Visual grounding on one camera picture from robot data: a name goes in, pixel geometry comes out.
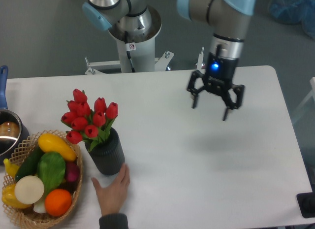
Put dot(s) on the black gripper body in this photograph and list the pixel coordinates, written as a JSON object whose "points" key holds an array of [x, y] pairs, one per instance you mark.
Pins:
{"points": [[218, 76]]}

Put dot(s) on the green cucumber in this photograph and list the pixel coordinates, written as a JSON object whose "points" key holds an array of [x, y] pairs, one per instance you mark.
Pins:
{"points": [[29, 165]]}

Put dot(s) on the purple red onion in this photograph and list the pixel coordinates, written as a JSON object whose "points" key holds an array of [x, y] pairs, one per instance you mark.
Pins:
{"points": [[72, 172]]}

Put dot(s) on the yellow bell pepper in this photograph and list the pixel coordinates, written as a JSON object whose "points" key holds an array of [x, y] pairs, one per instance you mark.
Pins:
{"points": [[9, 198]]}

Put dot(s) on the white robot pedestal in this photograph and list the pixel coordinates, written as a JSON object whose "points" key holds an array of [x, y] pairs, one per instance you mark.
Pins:
{"points": [[135, 39]]}

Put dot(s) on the orange fruit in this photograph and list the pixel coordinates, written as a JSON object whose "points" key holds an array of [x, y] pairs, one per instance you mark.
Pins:
{"points": [[58, 202]]}

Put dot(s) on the blue plastic bag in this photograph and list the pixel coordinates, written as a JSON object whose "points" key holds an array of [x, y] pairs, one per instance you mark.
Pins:
{"points": [[295, 12]]}

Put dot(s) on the woven wicker basket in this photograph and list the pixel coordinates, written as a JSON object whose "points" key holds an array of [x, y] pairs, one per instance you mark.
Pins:
{"points": [[27, 218]]}

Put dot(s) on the white leek stalk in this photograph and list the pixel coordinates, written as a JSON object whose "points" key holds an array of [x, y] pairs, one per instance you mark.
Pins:
{"points": [[39, 206]]}

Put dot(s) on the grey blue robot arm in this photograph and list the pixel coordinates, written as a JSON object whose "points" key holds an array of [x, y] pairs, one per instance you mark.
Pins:
{"points": [[229, 18]]}

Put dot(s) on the dark grey sleeved forearm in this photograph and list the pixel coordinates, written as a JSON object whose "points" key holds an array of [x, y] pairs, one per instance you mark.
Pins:
{"points": [[114, 221]]}

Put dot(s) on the blue handled saucepan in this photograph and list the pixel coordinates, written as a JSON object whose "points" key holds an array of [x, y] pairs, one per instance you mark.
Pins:
{"points": [[12, 130]]}

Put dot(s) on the black device at edge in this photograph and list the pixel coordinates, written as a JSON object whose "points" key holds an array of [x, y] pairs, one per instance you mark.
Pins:
{"points": [[306, 202]]}

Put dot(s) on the red tulip bouquet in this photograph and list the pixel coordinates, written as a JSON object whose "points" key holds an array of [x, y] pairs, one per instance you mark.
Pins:
{"points": [[90, 125]]}

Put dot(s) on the green lettuce leaf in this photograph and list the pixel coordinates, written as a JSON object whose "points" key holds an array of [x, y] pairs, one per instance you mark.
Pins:
{"points": [[51, 170]]}

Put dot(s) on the yellow squash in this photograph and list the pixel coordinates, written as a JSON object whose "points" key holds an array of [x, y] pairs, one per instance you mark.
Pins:
{"points": [[49, 142]]}

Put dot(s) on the dark grey ribbed vase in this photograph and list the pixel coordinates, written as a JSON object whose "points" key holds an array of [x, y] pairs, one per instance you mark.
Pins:
{"points": [[109, 157]]}

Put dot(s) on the yellow banana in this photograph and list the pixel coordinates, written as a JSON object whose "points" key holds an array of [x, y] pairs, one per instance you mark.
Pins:
{"points": [[10, 168]]}

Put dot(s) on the white round onion slice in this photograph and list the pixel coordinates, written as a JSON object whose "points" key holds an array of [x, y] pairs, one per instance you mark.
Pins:
{"points": [[29, 189]]}

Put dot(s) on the bare human hand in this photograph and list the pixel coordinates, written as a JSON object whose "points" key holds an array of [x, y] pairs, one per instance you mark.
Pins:
{"points": [[112, 197]]}

